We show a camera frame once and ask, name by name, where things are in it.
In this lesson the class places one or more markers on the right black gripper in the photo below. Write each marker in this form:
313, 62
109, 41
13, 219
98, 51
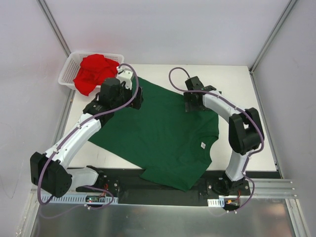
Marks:
188, 103

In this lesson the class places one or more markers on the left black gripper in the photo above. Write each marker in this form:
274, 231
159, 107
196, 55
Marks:
137, 98

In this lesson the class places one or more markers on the green t shirt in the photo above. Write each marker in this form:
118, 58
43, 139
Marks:
170, 144

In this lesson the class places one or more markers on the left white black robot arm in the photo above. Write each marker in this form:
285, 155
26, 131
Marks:
49, 169

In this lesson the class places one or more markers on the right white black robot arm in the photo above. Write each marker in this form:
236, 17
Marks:
245, 130

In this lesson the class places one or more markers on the red t shirt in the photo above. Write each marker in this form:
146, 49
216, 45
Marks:
94, 69

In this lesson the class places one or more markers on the white plastic basket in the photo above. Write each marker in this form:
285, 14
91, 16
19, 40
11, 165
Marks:
72, 66

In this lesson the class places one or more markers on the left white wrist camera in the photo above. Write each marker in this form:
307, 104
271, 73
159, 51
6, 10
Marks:
126, 76

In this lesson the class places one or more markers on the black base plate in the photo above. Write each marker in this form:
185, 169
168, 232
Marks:
160, 192

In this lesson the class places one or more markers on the right slotted cable duct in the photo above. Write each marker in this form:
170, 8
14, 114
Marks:
220, 202

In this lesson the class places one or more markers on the slotted cable duct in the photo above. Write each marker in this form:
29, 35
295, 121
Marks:
220, 202
84, 199

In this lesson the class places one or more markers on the aluminium rail frame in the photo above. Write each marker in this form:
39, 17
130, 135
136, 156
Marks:
271, 185

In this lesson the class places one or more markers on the left slotted cable duct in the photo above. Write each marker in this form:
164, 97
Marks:
84, 199

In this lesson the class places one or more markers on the left aluminium corner post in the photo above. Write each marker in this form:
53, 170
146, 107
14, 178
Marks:
54, 26

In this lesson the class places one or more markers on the aluminium corner post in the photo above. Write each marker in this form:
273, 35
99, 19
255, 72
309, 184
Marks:
272, 35
54, 26

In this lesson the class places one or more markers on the right aluminium corner post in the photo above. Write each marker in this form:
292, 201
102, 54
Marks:
272, 35

